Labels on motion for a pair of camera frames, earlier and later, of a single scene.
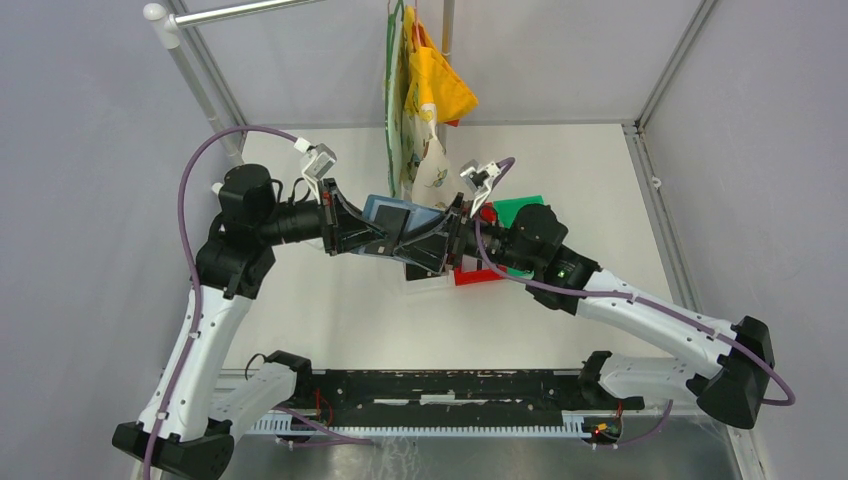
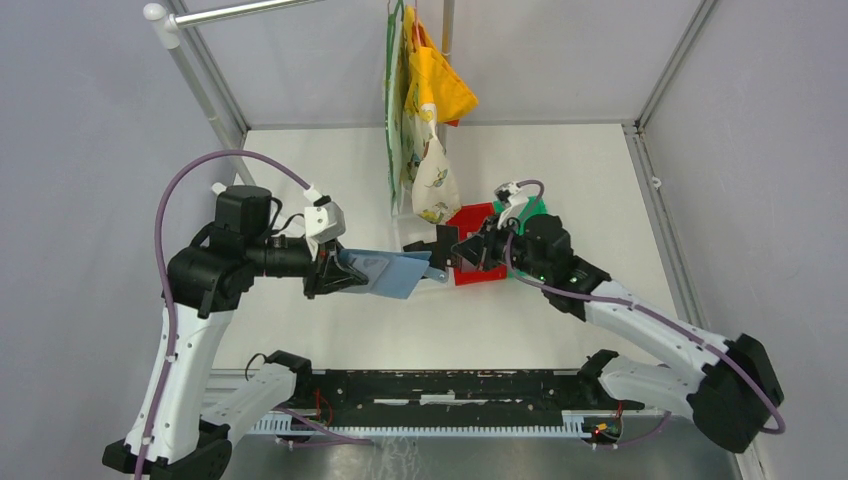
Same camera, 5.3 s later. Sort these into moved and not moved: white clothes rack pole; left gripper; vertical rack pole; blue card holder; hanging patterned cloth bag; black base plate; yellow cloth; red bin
Moved: blue card holder; left gripper
Not moved: hanging patterned cloth bag; vertical rack pole; yellow cloth; black base plate; white clothes rack pole; red bin
